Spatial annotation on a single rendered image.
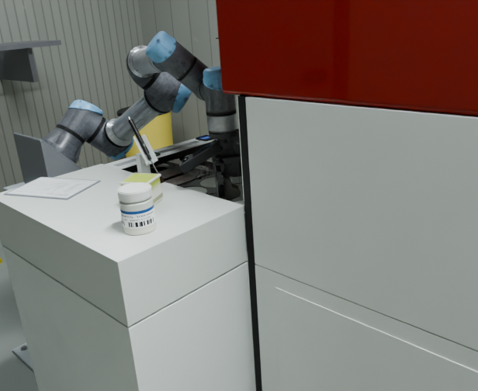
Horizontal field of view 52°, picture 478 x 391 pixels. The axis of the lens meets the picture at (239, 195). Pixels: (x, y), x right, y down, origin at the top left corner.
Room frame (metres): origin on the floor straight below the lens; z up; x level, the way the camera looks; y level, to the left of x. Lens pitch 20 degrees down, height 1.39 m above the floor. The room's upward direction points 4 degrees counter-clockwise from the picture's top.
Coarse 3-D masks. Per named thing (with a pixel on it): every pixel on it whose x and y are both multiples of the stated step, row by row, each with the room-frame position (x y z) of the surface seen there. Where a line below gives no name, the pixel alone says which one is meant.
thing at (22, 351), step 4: (16, 184) 1.82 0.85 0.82; (20, 184) 1.81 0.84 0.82; (24, 184) 1.81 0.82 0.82; (4, 188) 1.78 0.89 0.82; (8, 188) 1.78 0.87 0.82; (12, 188) 1.77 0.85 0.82; (24, 344) 1.91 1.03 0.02; (16, 348) 1.88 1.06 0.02; (20, 348) 1.88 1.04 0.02; (24, 348) 1.87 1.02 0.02; (16, 352) 1.86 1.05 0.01; (20, 352) 1.85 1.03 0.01; (24, 352) 1.85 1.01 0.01; (28, 352) 1.85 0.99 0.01; (20, 356) 1.83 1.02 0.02; (24, 356) 1.83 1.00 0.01; (28, 356) 1.82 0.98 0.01; (24, 360) 1.80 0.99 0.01; (28, 360) 1.80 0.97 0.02; (28, 364) 1.77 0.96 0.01; (32, 368) 1.74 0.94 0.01
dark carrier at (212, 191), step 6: (198, 180) 1.48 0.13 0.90; (234, 180) 1.45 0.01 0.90; (240, 180) 1.45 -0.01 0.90; (180, 186) 1.43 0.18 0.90; (186, 186) 1.42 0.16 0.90; (192, 186) 1.42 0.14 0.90; (198, 186) 1.42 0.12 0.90; (204, 186) 1.41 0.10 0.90; (240, 186) 1.39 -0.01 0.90; (210, 192) 1.35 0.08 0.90; (240, 198) 1.29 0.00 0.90
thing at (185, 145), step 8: (176, 144) 1.71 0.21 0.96; (184, 144) 1.72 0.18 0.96; (192, 144) 1.70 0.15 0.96; (200, 144) 1.69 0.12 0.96; (160, 152) 1.64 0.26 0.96; (168, 152) 1.61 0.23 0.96; (176, 152) 1.61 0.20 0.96; (120, 160) 1.56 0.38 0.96; (128, 160) 1.55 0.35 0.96; (120, 168) 1.46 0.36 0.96
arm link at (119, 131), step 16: (160, 80) 1.61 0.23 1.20; (176, 80) 1.63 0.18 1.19; (144, 96) 1.67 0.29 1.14; (160, 96) 1.62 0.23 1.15; (176, 96) 1.62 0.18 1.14; (128, 112) 1.76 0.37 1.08; (144, 112) 1.71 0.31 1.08; (160, 112) 1.68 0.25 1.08; (176, 112) 1.66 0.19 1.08; (112, 128) 1.83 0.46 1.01; (128, 128) 1.77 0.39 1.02; (96, 144) 1.85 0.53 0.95; (112, 144) 1.82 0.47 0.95; (128, 144) 1.85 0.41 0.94
